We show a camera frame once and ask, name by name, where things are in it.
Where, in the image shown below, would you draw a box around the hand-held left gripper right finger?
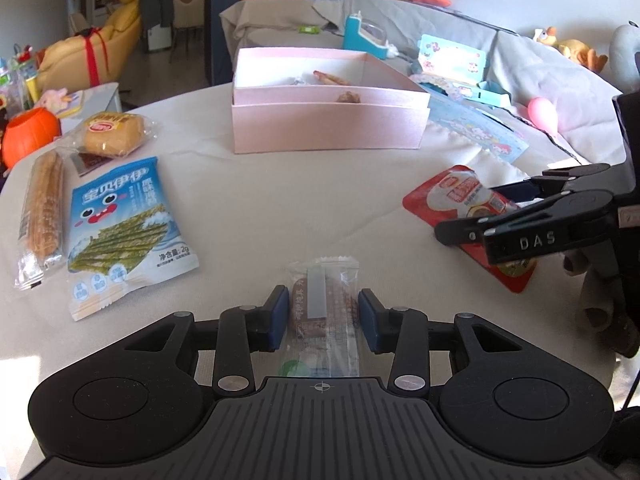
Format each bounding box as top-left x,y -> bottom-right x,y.
357,287 -> 526,397

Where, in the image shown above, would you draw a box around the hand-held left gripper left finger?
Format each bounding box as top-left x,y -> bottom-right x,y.
120,284 -> 292,395

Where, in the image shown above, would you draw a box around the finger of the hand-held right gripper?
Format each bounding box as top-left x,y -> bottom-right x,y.
434,191 -> 618,267
492,162 -> 613,206

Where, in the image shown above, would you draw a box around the clear brown cookie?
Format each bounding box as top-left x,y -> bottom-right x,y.
280,256 -> 362,378

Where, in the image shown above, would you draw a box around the red snack packet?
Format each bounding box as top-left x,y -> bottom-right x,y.
402,165 -> 538,295

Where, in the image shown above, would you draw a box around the pink cardboard box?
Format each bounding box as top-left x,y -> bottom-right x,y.
231,47 -> 432,155

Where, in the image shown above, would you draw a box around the brown stick snack packet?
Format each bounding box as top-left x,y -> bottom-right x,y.
312,71 -> 353,87

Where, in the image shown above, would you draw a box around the person's right hand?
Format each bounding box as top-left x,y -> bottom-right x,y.
562,250 -> 621,333

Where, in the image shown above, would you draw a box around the blue cartoon sticker card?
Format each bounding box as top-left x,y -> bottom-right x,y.
427,92 -> 530,163

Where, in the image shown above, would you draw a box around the pink balloon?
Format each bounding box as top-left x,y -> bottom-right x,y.
525,97 -> 559,133

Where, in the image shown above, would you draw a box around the small teal box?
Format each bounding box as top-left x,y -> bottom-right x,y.
477,81 -> 513,106

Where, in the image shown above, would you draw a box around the grey plush toy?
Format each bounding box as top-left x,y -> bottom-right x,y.
607,22 -> 640,96

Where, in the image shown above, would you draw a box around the yellow duck plush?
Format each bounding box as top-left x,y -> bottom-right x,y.
532,26 -> 608,72

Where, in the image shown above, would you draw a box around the cartoon toy box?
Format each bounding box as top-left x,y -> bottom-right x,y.
415,34 -> 488,86

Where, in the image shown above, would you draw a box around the blue seaweed snack packet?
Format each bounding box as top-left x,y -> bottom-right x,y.
66,156 -> 201,322

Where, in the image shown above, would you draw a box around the grey sofa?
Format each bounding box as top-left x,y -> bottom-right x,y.
220,0 -> 640,171

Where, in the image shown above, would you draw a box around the teal toy machine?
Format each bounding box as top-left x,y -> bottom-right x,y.
342,11 -> 393,58

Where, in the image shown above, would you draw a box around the small dark brown packet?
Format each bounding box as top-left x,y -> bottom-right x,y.
70,150 -> 113,177

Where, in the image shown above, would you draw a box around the yellow bread bun packet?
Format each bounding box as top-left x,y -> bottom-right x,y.
57,111 -> 162,157

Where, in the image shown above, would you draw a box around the long fried dough stick packet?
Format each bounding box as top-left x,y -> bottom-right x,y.
14,150 -> 68,292

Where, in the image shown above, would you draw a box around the white side table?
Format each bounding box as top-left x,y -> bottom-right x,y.
50,82 -> 123,136

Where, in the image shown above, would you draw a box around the purple and yellow book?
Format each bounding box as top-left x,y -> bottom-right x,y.
50,90 -> 86,121

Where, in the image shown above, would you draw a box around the orange pumpkin bucket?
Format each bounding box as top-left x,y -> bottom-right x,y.
1,108 -> 62,168

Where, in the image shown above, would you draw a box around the pink plush toy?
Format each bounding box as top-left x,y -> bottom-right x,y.
34,87 -> 68,111

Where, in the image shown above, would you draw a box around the red ribbon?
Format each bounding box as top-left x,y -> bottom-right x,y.
75,27 -> 113,86

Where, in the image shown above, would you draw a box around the beige dining chair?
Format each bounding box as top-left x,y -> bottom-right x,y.
170,0 -> 206,63

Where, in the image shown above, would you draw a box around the yellow armchair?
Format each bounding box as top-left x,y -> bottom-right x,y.
37,0 -> 143,93

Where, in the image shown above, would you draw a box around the colourful water bottles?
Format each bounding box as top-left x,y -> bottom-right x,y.
0,45 -> 41,111

